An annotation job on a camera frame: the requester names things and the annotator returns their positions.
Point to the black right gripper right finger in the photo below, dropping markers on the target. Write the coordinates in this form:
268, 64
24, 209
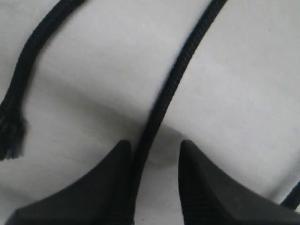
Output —
209, 196

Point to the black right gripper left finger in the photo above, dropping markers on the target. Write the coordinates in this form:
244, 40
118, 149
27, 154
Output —
95, 198

